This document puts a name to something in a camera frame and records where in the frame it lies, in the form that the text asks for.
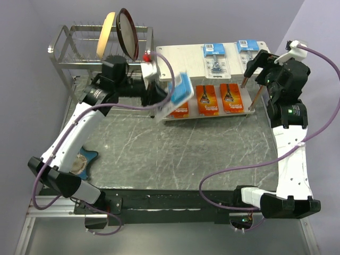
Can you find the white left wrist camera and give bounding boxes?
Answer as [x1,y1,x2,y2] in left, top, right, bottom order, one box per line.
[140,61,159,83]

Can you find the white two-tier shelf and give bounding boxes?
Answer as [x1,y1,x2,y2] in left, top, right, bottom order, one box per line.
[156,41,267,119]

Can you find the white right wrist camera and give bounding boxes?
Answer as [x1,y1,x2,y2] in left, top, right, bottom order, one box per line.
[274,40,308,65]

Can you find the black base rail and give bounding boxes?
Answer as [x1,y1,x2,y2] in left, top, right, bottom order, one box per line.
[74,189,255,230]

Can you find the blue star-shaped dish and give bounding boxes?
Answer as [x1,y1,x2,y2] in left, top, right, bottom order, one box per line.
[70,147,99,180]

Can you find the blue razor blister pack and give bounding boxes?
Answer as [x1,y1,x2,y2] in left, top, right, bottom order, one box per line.
[236,40,259,71]
[202,43,231,79]
[155,72,194,122]

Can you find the cream plate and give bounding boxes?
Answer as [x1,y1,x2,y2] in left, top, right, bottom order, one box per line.
[96,12,115,60]

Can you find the dark brown plate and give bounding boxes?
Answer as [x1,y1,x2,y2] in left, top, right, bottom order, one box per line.
[116,8,139,61]

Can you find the blue razor blister pack front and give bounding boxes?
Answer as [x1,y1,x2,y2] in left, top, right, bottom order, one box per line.
[202,43,231,79]

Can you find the steel dish rack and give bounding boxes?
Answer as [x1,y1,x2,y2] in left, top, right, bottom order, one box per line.
[47,22,155,102]

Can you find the orange razor box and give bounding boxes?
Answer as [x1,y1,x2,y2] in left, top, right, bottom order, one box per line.
[195,85,219,116]
[219,83,244,113]
[168,102,189,118]

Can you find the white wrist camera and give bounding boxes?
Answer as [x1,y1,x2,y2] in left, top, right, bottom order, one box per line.
[274,40,308,65]
[140,61,159,83]

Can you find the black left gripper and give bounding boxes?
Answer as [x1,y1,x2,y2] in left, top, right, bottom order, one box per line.
[115,75,170,107]

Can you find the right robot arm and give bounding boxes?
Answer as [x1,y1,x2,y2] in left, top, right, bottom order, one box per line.
[232,50,321,219]

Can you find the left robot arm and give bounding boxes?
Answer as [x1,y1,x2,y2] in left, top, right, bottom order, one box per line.
[28,52,171,214]

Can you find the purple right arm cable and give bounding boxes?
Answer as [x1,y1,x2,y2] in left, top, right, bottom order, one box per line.
[199,44,340,232]

